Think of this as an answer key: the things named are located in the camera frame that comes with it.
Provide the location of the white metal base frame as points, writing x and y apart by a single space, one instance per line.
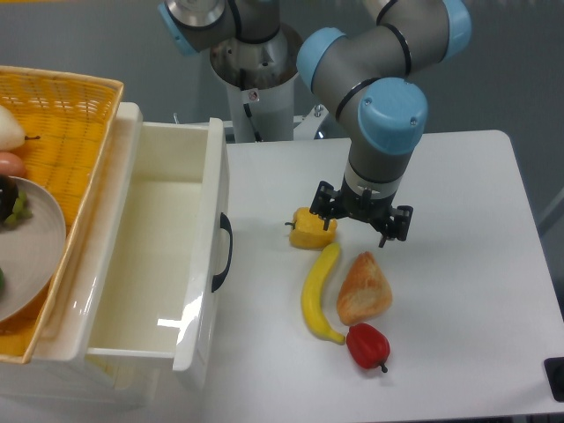
311 126

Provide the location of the black corner device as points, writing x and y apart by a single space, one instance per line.
554 369

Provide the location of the yellow banana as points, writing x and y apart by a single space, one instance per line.
312 293

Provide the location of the white drawer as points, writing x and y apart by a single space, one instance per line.
171 255

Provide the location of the dark purple eggplant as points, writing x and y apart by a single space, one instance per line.
9 193

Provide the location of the red bell pepper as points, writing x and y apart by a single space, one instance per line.
368 347

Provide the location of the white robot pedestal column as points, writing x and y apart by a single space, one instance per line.
259 81

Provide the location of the grey round plate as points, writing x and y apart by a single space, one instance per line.
32 250

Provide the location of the white pear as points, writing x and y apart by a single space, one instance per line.
12 135

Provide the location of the triangular pastry bread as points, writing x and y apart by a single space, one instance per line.
365 293

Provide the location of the white drawer cabinet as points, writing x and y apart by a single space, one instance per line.
62 366

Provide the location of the yellow bell pepper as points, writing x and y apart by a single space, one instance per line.
308 231

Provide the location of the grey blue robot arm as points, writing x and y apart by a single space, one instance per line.
361 81

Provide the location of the pink sausage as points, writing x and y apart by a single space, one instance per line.
12 165

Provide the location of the green grape bunch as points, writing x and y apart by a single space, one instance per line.
20 211

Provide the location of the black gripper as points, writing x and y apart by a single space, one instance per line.
392 223

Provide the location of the yellow woven basket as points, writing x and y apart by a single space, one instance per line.
70 116

